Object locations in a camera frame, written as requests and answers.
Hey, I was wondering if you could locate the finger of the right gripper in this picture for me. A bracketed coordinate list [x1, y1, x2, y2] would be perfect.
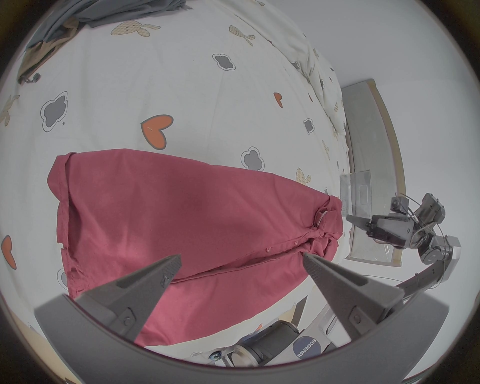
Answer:
[345, 214, 372, 231]

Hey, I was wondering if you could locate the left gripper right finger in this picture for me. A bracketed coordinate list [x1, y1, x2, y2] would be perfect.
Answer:
[302, 252, 405, 337]

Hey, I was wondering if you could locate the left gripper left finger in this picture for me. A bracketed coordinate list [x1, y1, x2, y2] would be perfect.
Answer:
[77, 253, 184, 343]

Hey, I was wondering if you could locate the red shirt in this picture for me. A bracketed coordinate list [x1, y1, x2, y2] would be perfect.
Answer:
[48, 148, 344, 347]

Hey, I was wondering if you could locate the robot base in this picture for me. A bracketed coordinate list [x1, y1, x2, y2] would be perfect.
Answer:
[208, 295, 340, 370]

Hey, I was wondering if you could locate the clear plastic box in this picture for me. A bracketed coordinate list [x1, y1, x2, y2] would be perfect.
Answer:
[339, 170, 404, 264]

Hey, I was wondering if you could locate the white printed quilt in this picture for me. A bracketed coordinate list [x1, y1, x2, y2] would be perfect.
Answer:
[259, 0, 348, 140]

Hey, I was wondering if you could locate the bed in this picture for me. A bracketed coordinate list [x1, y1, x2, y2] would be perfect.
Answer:
[0, 0, 407, 361]

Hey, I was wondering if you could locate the brown garment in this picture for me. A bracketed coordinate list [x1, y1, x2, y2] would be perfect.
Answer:
[17, 19, 81, 85]

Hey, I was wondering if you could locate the grey garment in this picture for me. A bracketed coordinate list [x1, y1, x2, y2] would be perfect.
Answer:
[26, 0, 193, 50]

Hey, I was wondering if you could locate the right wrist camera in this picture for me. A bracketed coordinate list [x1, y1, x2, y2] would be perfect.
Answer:
[390, 195, 412, 215]

